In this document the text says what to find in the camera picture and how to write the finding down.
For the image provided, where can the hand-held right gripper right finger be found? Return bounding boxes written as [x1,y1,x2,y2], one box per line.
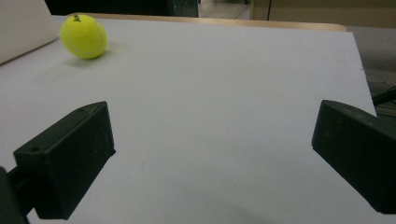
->
[311,99,396,216]

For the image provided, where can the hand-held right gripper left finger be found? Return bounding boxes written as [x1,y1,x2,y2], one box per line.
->
[12,101,117,221]

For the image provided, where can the yellow tennis ball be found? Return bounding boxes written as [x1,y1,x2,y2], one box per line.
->
[59,13,108,61]

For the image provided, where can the white plastic storage bin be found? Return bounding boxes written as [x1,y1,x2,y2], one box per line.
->
[0,0,60,66]

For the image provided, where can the black cabinet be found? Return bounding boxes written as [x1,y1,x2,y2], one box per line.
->
[44,0,200,19]

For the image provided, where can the wooden table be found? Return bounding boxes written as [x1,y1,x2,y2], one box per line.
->
[66,12,347,33]

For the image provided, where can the black floor cable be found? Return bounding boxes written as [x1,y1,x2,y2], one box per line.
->
[371,86,396,107]

